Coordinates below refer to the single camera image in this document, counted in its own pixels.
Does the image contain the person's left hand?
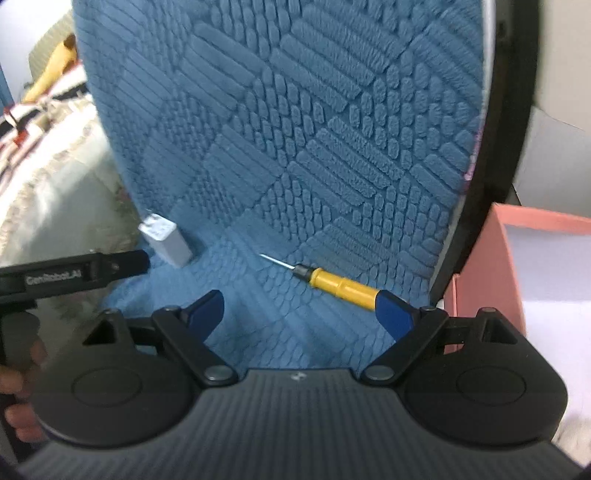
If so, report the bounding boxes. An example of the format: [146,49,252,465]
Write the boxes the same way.
[0,336,51,445]

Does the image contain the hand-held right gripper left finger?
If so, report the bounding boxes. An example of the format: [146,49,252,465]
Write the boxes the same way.
[82,290,239,387]

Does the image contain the black chair frame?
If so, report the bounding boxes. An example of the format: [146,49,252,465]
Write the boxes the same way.
[427,0,548,309]

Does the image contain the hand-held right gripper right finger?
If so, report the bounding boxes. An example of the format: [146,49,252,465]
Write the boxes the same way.
[360,291,519,385]

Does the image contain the yellow handled screwdriver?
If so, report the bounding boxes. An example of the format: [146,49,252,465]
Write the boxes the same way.
[259,253,384,313]

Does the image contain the blue textured chair cushion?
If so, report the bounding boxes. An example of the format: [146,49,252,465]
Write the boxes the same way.
[71,0,493,371]

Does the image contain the large white charger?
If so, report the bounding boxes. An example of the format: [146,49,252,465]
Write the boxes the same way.
[137,213,194,269]

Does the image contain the bed with cream quilted cover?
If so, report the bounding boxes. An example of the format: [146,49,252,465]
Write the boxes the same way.
[0,9,145,326]

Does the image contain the cream folding chair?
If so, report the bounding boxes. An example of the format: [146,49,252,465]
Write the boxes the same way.
[510,104,591,219]

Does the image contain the striped blanket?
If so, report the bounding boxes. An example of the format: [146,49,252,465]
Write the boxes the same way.
[0,85,93,155]

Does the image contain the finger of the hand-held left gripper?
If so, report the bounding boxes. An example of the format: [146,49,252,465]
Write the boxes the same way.
[90,249,152,280]

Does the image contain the pink cardboard box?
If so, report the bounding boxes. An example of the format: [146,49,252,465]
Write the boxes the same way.
[438,202,591,463]

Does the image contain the yellow plush toy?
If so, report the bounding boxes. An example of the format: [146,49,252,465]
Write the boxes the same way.
[22,34,80,105]

